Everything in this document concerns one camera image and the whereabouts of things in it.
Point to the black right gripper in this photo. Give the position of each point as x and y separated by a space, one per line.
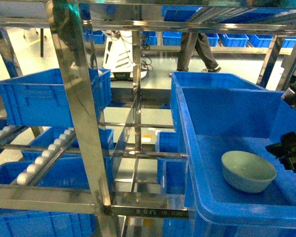
285 151

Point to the green ceramic bowl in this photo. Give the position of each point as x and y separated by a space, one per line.
247 172

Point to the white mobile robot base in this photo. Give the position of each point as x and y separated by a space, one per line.
118 56

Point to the blue bin upper left shelf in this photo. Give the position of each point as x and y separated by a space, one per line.
37 99

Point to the large blue plastic bin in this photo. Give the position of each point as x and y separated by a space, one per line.
218 120

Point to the white roller conveyor track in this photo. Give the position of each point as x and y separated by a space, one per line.
34 173

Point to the steel shelf upright post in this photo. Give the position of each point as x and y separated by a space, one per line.
67 34

